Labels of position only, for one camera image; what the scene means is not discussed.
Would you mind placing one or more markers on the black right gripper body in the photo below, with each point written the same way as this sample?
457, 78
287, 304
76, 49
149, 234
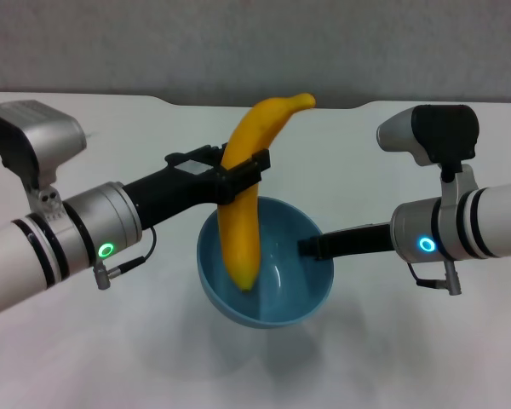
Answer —
357, 240

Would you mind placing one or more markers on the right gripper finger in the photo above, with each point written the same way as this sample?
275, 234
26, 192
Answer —
311, 248

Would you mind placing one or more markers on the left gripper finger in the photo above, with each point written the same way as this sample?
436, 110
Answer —
191, 152
242, 176

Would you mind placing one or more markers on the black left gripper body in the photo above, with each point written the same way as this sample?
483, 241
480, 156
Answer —
170, 191

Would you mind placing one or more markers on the yellow banana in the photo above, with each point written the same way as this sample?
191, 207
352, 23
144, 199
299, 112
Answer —
242, 213

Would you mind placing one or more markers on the blue plastic bowl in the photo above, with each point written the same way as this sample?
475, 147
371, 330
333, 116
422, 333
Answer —
289, 294

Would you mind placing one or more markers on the right camera mount bracket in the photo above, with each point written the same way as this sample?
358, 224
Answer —
457, 187

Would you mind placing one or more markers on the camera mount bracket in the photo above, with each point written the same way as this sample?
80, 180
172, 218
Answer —
457, 187
47, 200

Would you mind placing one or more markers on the left camera mount bracket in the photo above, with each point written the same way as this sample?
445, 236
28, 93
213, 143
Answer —
47, 200

